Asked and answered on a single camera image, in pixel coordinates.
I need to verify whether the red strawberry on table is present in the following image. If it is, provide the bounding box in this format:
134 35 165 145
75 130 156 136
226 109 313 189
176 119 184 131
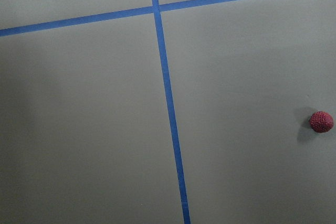
309 111 334 133

